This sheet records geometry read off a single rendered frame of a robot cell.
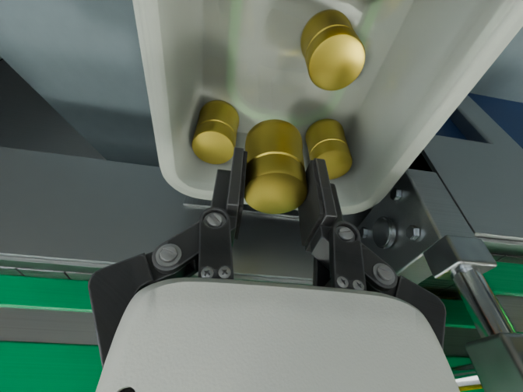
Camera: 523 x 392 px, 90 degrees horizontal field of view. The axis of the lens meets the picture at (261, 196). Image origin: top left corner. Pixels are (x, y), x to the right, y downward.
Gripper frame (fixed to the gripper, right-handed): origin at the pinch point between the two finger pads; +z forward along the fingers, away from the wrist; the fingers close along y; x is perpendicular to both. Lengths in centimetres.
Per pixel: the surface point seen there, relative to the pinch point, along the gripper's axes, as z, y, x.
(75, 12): 30.8, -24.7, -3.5
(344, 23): 9.4, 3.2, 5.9
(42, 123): 43, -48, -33
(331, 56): 7.5, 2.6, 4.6
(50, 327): -3.4, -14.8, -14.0
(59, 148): 36, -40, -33
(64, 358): -5.5, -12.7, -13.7
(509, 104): 29.4, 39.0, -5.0
